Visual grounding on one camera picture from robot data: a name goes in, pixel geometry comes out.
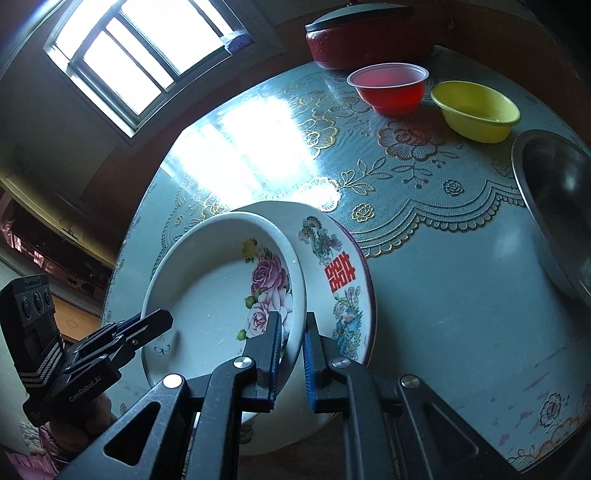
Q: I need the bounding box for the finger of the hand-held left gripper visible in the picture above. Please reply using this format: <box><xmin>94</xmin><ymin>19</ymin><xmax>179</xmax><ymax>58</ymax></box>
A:
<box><xmin>99</xmin><ymin>308</ymin><xmax>174</xmax><ymax>366</ymax></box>
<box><xmin>69</xmin><ymin>314</ymin><xmax>142</xmax><ymax>354</ymax></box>

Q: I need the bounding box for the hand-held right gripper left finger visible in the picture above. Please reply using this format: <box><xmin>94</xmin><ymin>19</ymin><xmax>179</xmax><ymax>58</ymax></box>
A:
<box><xmin>55</xmin><ymin>311</ymin><xmax>283</xmax><ymax>480</ymax></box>

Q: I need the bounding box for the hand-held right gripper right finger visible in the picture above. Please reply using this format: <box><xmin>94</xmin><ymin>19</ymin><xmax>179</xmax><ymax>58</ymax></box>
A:
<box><xmin>302</xmin><ymin>311</ymin><xmax>527</xmax><ymax>480</ymax></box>

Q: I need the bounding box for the white rose-print bowl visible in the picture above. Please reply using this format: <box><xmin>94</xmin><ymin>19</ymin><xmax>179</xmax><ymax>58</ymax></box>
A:
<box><xmin>141</xmin><ymin>211</ymin><xmax>308</xmax><ymax>398</ymax></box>

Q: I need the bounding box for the large purple-rimmed floral plate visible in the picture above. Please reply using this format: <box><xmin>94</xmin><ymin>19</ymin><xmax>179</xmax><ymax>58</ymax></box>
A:
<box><xmin>238</xmin><ymin>226</ymin><xmax>378</xmax><ymax>457</ymax></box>

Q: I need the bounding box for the white plate with red print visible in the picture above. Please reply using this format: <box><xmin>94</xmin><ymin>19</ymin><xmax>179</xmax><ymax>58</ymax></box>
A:
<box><xmin>231</xmin><ymin>200</ymin><xmax>370</xmax><ymax>365</ymax></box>

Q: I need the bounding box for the red plastic bowl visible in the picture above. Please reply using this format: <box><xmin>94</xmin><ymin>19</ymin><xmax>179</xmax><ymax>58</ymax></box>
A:
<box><xmin>346</xmin><ymin>63</ymin><xmax>429</xmax><ymax>116</ymax></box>

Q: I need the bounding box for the stainless steel bowl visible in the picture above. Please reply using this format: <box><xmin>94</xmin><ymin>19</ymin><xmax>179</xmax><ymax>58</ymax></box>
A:
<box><xmin>511</xmin><ymin>130</ymin><xmax>591</xmax><ymax>301</ymax></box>

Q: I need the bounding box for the yellow plastic bowl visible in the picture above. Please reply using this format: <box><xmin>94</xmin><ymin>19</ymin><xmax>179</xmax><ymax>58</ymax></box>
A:
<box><xmin>430</xmin><ymin>81</ymin><xmax>522</xmax><ymax>144</ymax></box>

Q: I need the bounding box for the person's left hand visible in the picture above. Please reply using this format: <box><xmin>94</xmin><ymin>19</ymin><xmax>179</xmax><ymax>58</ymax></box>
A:
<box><xmin>44</xmin><ymin>392</ymin><xmax>120</xmax><ymax>462</ymax></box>

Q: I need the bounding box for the dark wooden furniture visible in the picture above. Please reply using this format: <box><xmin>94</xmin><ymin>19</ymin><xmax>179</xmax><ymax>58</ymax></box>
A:
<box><xmin>0</xmin><ymin>175</ymin><xmax>116</xmax><ymax>333</ymax></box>

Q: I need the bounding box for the window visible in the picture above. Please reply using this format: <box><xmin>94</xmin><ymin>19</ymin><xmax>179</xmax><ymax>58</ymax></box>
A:
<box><xmin>44</xmin><ymin>0</ymin><xmax>259</xmax><ymax>139</ymax></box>

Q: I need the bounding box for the blue and white packet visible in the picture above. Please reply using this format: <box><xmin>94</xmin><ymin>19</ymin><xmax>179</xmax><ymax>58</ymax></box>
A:
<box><xmin>223</xmin><ymin>33</ymin><xmax>254</xmax><ymax>54</ymax></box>

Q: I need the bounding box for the red cooking pot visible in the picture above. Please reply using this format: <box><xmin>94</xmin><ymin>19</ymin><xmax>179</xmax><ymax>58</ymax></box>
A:
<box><xmin>305</xmin><ymin>4</ymin><xmax>435</xmax><ymax>70</ymax></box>

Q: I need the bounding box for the white pot lid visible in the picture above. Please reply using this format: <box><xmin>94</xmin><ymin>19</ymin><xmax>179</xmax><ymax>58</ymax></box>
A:
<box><xmin>305</xmin><ymin>2</ymin><xmax>414</xmax><ymax>31</ymax></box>

